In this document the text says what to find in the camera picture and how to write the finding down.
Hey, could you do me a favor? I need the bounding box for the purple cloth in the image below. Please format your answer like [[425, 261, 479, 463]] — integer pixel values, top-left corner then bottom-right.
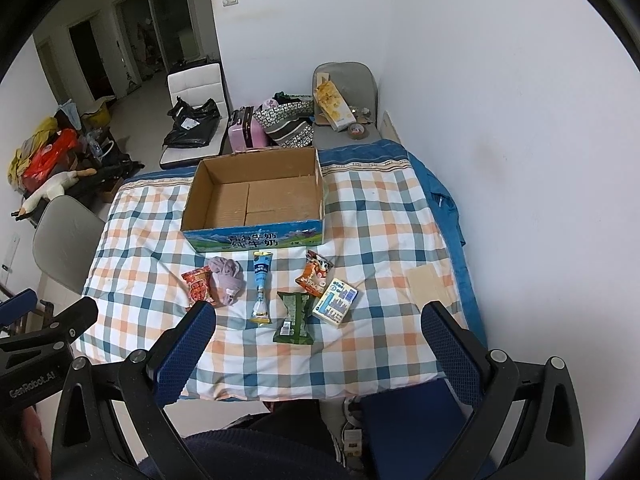
[[207, 256, 244, 307]]

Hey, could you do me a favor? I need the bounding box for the white blue tissue pack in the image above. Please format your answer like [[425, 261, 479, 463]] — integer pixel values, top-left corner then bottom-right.
[[311, 278, 358, 326]]

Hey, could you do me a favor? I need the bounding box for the green snack packet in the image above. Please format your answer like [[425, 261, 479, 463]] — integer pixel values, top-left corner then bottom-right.
[[272, 292, 314, 346]]

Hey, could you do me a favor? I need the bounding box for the orange panda snack packet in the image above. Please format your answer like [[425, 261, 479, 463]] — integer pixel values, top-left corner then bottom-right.
[[295, 249, 333, 298]]

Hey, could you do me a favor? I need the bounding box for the blue seat cushion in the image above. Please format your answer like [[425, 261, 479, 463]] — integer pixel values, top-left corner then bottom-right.
[[361, 378, 466, 479]]

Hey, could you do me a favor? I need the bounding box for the grey chair at left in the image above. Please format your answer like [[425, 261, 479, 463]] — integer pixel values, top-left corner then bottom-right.
[[32, 195, 105, 294]]

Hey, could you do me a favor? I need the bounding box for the beige paper patch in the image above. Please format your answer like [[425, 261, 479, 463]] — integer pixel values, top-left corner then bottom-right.
[[406, 264, 454, 310]]

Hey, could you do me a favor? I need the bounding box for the white goose plush toy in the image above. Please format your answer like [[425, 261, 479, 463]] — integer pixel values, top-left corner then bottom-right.
[[11, 168, 98, 221]]

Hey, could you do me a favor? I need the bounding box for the red snack packet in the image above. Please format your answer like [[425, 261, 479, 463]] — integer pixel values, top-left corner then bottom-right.
[[181, 266, 215, 306]]

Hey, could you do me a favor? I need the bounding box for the red plastic bag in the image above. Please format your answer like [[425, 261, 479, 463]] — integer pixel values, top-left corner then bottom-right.
[[22, 128, 79, 193]]

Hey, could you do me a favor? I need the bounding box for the person's dark clothed body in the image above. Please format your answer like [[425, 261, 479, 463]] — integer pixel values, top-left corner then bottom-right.
[[136, 398, 352, 480]]

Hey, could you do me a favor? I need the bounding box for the plaid checkered bed quilt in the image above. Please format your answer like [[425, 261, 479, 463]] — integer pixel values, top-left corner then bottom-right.
[[76, 140, 485, 401]]

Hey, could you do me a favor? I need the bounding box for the yellow cloth pile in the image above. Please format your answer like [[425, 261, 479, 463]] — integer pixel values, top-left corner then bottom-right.
[[8, 117, 58, 190]]

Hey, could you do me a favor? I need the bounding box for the blue Nestle milk sachet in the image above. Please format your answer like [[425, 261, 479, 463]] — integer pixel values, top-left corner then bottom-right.
[[250, 250, 272, 324]]

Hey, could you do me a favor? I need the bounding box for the black bag on chair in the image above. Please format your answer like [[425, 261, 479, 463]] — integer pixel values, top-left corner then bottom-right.
[[163, 98, 221, 148]]

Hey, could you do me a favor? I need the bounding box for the open cardboard milk box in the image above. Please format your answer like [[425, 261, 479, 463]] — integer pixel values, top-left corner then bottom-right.
[[181, 148, 324, 254]]

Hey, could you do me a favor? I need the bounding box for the pink suitcase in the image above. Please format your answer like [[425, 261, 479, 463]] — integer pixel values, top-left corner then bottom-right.
[[228, 106, 268, 153]]

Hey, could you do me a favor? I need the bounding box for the white padded chair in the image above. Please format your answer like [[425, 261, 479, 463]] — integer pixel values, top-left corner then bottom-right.
[[160, 63, 229, 169]]

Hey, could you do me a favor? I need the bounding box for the tape roll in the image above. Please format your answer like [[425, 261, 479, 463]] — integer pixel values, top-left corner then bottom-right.
[[347, 122, 368, 140]]

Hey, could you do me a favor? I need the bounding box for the zebra patterned bag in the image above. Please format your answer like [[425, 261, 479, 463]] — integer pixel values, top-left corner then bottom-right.
[[254, 101, 314, 148]]

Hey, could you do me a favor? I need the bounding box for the yellow snack box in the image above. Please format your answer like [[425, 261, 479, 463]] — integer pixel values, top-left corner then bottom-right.
[[314, 79, 357, 131]]

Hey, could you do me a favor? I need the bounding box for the grey chair by wall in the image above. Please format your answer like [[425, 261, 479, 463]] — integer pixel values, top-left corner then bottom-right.
[[312, 62, 382, 150]]

